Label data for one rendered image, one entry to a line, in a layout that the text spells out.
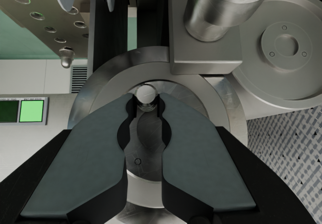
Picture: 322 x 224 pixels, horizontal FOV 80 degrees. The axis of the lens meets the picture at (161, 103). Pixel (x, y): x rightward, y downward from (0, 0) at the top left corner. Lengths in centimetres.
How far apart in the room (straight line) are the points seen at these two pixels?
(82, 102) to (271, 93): 16
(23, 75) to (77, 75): 78
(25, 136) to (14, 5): 29
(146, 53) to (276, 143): 24
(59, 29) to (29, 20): 5
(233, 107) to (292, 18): 11
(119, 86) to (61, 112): 39
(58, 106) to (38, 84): 282
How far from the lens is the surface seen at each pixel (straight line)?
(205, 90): 16
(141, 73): 16
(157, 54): 17
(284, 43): 22
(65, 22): 45
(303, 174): 30
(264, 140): 36
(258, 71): 20
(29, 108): 57
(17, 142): 59
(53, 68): 334
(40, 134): 56
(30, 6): 43
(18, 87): 351
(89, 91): 17
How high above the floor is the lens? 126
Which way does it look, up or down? 10 degrees down
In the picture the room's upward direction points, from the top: 179 degrees clockwise
